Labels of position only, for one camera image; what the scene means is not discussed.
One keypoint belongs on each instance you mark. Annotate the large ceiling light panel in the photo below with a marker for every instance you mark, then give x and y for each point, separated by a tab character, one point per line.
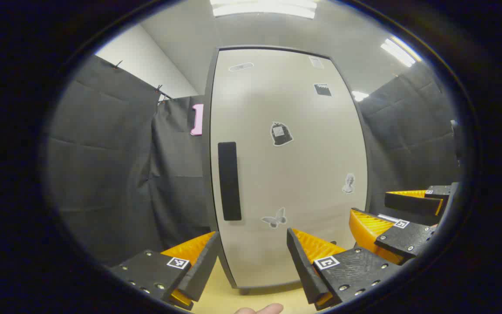
264	8

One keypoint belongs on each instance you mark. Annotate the long ceiling light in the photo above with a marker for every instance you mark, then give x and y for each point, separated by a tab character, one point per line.
401	51

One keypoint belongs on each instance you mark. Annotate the small ceiling light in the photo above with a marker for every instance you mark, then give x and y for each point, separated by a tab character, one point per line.
360	95

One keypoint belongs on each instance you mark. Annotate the black backdrop cloth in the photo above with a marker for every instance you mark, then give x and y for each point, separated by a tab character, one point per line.
412	131
116	174

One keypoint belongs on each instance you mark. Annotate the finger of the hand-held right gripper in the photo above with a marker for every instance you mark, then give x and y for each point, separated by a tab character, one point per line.
403	240
412	204

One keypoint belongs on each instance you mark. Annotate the dark grey cabinet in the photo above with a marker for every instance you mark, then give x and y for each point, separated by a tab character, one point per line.
206	165

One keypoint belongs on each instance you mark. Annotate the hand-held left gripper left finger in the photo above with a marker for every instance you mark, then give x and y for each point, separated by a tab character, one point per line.
203	270

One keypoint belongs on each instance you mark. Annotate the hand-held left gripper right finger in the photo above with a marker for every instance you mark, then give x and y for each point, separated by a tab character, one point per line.
303	270

